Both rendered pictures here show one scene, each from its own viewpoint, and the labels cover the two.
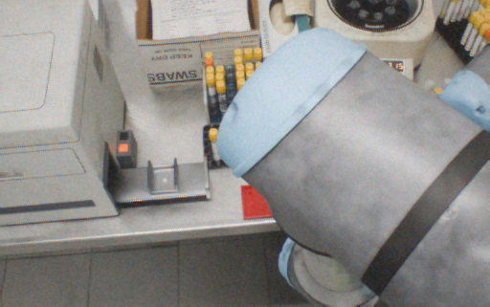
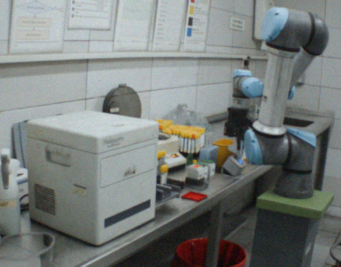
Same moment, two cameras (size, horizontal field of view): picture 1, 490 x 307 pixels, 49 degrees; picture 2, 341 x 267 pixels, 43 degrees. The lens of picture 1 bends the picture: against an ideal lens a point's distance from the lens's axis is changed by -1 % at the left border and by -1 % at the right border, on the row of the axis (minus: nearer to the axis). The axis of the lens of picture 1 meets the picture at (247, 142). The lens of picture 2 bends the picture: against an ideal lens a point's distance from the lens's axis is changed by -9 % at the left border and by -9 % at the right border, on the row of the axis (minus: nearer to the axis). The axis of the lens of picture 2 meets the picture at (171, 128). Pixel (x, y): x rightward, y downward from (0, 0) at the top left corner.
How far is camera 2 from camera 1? 141 cm
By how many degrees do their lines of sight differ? 64
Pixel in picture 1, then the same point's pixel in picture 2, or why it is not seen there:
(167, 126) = not seen: hidden behind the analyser
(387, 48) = (170, 146)
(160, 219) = (171, 213)
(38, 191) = (135, 191)
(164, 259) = not seen: outside the picture
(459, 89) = (251, 79)
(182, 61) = not seen: hidden behind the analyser
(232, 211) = (190, 202)
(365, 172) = (300, 13)
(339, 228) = (304, 21)
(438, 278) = (318, 19)
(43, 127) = (152, 124)
